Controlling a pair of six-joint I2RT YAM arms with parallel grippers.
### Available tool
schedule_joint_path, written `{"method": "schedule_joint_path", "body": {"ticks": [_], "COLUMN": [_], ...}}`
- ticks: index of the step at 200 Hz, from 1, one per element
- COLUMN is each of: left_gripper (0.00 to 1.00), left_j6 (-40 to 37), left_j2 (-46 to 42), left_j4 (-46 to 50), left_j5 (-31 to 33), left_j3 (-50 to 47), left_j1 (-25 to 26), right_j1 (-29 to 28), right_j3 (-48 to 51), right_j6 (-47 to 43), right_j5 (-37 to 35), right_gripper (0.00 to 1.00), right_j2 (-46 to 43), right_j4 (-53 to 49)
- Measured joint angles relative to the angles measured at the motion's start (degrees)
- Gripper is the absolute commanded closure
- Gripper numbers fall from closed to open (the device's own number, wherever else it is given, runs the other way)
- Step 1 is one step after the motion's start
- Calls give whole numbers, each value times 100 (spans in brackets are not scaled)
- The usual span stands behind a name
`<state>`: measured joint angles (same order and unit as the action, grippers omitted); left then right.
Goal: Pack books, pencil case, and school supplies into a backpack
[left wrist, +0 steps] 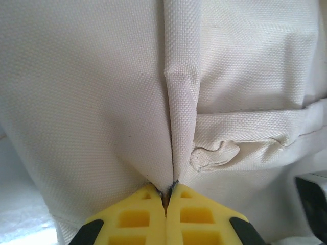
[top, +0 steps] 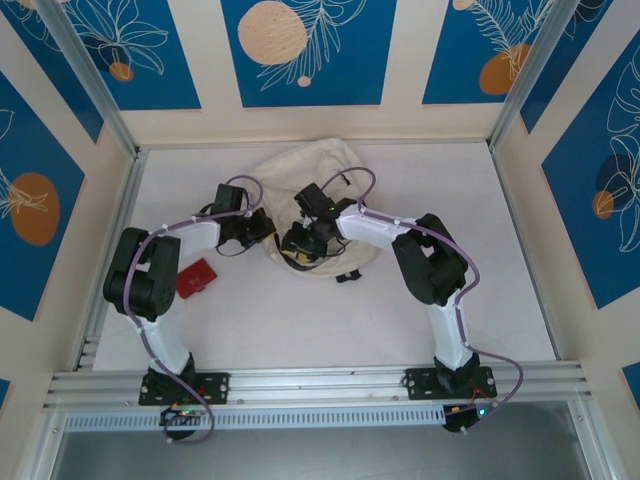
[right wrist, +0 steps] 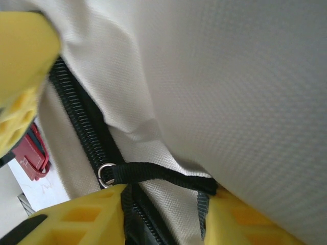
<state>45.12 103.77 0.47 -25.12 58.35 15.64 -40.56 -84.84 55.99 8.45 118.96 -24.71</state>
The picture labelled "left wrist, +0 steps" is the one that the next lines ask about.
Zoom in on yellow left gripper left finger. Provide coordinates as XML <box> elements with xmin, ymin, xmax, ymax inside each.
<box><xmin>73</xmin><ymin>183</ymin><xmax>167</xmax><ymax>245</ymax></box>

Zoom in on beige canvas backpack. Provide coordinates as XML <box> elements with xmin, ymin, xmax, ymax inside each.
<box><xmin>0</xmin><ymin>0</ymin><xmax>327</xmax><ymax>245</ymax></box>

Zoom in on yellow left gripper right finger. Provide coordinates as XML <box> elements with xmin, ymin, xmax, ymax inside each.
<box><xmin>165</xmin><ymin>182</ymin><xmax>265</xmax><ymax>245</ymax></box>

